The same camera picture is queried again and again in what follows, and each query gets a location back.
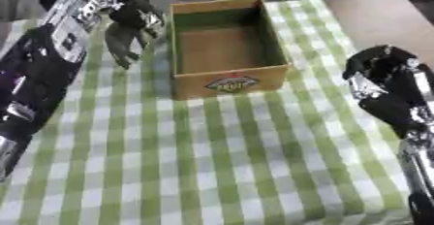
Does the tan cardboard box green inside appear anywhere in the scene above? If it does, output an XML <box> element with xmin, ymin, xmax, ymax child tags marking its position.
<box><xmin>168</xmin><ymin>0</ymin><xmax>294</xmax><ymax>102</ymax></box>

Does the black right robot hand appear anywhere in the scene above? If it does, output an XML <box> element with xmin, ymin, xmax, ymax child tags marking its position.
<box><xmin>340</xmin><ymin>44</ymin><xmax>434</xmax><ymax>140</ymax></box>

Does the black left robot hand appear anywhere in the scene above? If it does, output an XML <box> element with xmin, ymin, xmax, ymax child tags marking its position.
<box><xmin>103</xmin><ymin>0</ymin><xmax>170</xmax><ymax>71</ymax></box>

